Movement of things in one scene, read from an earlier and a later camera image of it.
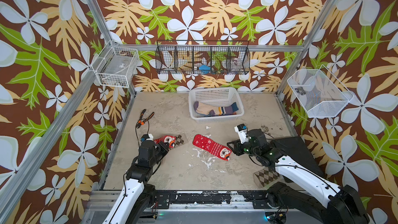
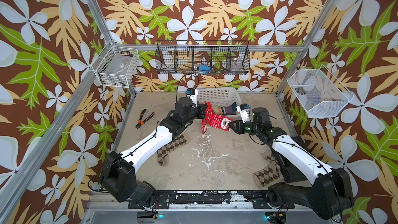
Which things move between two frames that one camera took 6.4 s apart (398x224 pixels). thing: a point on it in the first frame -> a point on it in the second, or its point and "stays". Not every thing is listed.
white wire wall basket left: x=116 y=66 stays
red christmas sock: x=221 y=151 -> x=213 y=120
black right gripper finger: x=233 y=144 -> x=237 y=124
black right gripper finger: x=237 y=148 -> x=238 y=129
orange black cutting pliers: x=141 y=122 stays
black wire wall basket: x=202 y=57 stays
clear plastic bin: x=318 y=93 stays
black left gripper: x=164 y=149 -> x=200 y=114
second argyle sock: x=265 y=177 stays
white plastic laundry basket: x=215 y=105 stays
